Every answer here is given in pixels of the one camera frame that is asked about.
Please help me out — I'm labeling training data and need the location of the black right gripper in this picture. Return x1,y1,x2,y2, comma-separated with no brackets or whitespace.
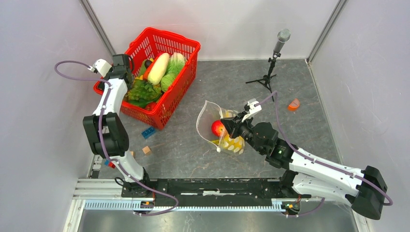
220,111,264,155

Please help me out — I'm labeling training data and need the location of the red apple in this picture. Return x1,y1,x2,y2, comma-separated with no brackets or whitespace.
211,120,227,138

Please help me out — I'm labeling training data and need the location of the yellow banana bunch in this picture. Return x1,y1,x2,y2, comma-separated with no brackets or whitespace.
209,109,245,155

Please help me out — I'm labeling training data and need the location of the clear polka dot zip bag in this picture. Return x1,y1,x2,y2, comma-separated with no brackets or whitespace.
196,101,245,155

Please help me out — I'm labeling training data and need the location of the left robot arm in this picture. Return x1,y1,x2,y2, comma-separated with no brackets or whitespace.
83,54,152,197

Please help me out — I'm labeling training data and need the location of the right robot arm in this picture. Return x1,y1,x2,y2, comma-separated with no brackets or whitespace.
221,113,387,220

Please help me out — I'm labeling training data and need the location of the red plastic shopping basket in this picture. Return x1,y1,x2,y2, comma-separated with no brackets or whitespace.
93,27,202,131

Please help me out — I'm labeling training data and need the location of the black microphone tripod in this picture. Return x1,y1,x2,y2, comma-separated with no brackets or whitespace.
245,52,281,93

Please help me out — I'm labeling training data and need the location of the orange small block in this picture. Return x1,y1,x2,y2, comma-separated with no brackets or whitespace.
287,98,300,111

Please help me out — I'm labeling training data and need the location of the round green cabbage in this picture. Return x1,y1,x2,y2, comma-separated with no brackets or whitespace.
160,73,177,92

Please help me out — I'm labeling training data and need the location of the red tomato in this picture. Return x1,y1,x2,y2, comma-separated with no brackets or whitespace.
145,102,157,111

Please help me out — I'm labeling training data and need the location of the napa cabbage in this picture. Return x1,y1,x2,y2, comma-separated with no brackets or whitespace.
165,52,187,74

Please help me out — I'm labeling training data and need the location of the blue lego brick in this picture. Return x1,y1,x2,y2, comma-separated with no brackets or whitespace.
141,127,156,139

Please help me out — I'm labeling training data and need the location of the light wooden cube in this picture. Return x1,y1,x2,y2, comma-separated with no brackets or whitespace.
142,146,152,155

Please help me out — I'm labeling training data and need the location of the green bell pepper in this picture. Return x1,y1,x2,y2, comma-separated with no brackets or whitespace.
128,100,151,108

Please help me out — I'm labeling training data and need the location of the white radish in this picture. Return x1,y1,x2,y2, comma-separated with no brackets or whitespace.
147,53,170,86

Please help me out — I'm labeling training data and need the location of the green leafy lettuce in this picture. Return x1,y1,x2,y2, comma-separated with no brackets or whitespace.
126,79,162,102

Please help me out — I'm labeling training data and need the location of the red chili pepper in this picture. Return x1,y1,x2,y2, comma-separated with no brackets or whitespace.
142,59,156,80

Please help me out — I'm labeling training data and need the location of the silver microphone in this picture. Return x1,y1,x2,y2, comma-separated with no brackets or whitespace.
274,29,291,54

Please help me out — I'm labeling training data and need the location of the red lego brick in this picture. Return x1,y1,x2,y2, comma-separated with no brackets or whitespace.
104,159,116,169

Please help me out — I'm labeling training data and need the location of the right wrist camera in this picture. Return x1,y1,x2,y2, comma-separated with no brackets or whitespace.
242,99,262,122

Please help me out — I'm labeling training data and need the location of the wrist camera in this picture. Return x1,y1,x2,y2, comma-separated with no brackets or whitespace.
242,99,262,122
88,59,112,77

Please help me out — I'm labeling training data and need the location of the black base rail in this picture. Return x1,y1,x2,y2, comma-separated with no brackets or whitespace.
115,177,299,207

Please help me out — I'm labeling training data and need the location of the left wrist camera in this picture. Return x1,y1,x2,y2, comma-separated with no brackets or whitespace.
88,59,112,77

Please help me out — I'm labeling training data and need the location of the aluminium frame rail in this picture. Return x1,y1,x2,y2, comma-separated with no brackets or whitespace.
62,153,374,232

